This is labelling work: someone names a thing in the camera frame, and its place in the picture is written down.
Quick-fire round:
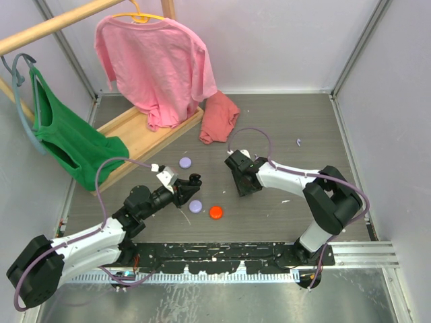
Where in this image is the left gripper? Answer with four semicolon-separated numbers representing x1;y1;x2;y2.
140;178;198;219

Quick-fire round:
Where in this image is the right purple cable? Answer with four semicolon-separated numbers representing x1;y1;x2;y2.
227;127;372;290

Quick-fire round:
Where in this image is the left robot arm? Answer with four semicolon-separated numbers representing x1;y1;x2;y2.
6;174;202;312

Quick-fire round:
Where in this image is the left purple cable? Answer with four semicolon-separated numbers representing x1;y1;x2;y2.
13;157;159;312

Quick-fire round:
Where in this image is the lilac earbud case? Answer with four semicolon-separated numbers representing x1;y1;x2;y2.
189;200;203;213
178;157;192;169

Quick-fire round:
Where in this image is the pink t-shirt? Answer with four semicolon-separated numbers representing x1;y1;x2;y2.
94;17;218;131

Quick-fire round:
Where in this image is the white cable duct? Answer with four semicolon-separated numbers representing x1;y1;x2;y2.
69;270;300;284

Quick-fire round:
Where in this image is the grey-blue hanger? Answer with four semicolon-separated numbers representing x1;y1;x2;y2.
0;52;48;155

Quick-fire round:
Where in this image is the wooden clothes rack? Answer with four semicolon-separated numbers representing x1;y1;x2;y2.
1;0;176;121

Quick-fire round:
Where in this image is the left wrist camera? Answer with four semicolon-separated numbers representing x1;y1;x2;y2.
156;166;178;193

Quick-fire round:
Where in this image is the yellow hanger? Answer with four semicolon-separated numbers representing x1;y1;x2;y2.
112;0;164;24

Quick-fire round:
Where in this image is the green tank top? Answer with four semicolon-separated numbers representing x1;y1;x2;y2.
29;67;129;191

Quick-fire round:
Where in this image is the purple cable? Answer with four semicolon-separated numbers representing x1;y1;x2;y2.
227;127;372;290
13;157;159;312

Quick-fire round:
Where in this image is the salmon folded shirt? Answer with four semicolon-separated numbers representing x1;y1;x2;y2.
199;91;240;145

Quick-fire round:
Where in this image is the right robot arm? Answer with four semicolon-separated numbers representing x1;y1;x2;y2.
224;150;363;265

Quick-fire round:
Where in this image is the black earbud case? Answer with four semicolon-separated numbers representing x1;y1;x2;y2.
189;173;202;186

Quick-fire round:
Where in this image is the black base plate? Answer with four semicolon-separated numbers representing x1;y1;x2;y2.
104;242;319;275

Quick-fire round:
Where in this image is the orange earbud case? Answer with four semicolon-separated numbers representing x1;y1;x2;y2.
209;206;224;220

